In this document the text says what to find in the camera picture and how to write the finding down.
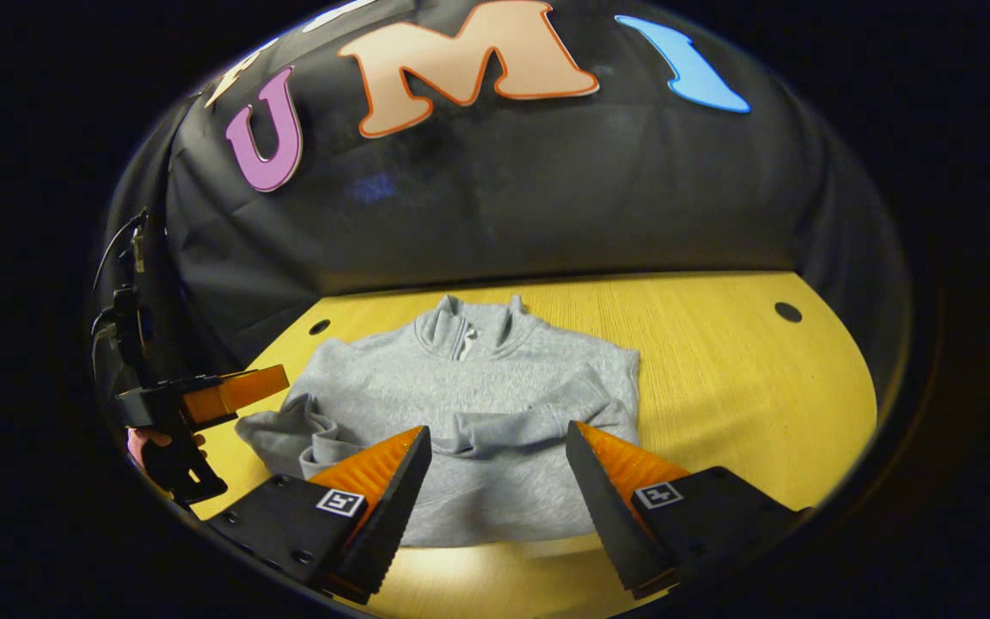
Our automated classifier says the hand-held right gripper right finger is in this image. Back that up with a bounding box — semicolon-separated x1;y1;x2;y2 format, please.
565;421;814;600

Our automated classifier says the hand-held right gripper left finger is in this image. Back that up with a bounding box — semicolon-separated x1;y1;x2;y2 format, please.
207;426;433;605

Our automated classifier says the grey zip-neck sweatshirt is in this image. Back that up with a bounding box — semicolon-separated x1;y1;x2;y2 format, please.
235;294;640;549

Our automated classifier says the black backdrop cloth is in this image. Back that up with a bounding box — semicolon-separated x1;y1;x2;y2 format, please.
91;0;913;405

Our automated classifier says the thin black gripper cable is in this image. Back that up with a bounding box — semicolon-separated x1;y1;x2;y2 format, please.
93;215;144;295

